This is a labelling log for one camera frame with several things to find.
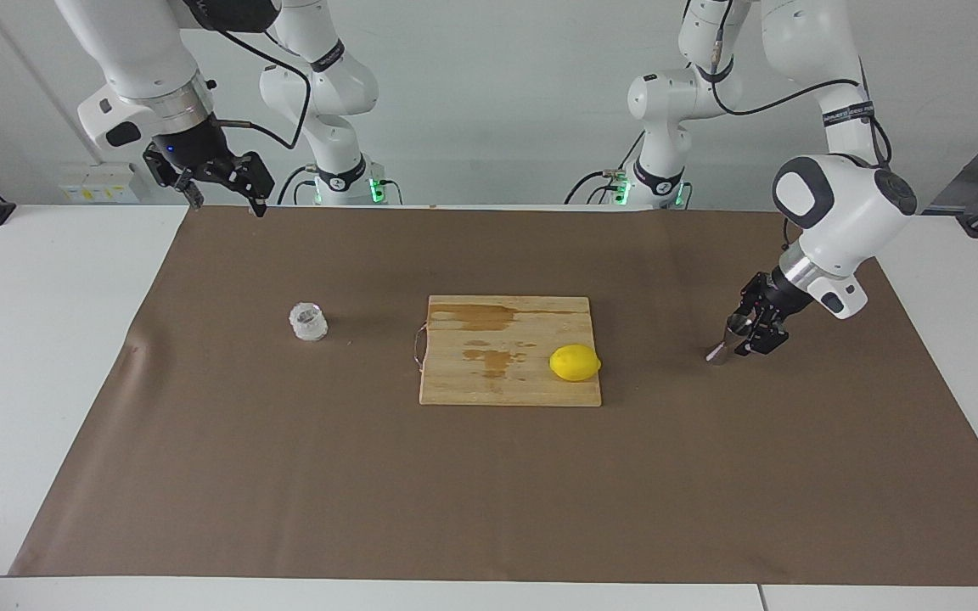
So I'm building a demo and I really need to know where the white yellow wall socket box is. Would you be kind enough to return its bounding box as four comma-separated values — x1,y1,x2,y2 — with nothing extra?
59,163,140,205

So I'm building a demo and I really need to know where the black right base cable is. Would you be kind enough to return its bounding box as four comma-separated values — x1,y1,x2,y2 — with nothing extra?
275,165,320,206

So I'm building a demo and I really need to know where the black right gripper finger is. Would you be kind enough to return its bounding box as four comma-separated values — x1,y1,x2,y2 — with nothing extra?
143,153,204,210
209,153,275,218

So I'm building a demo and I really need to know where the black base cable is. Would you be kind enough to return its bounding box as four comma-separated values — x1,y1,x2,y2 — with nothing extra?
564,136,651,206
275,165,320,206

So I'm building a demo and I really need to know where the brown paper table mat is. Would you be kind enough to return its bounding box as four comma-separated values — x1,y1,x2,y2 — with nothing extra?
9,205,978,586

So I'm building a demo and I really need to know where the black left base cable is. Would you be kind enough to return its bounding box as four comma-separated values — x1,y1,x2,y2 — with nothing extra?
564,136,651,206

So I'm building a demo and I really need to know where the clear textured glass cup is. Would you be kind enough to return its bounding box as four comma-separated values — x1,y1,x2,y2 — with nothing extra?
289,302,329,343

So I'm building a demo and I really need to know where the wooden cutting board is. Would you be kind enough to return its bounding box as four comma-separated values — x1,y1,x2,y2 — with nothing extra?
413,294,603,408

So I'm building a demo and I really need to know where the yellow lemon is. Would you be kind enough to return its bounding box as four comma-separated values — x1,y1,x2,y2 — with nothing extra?
548,344,603,383

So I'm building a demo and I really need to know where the steel double jigger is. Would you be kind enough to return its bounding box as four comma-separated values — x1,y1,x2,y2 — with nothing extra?
705,312,757,366

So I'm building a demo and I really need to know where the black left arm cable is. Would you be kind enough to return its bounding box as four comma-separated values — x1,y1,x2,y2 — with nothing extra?
684,0,893,166

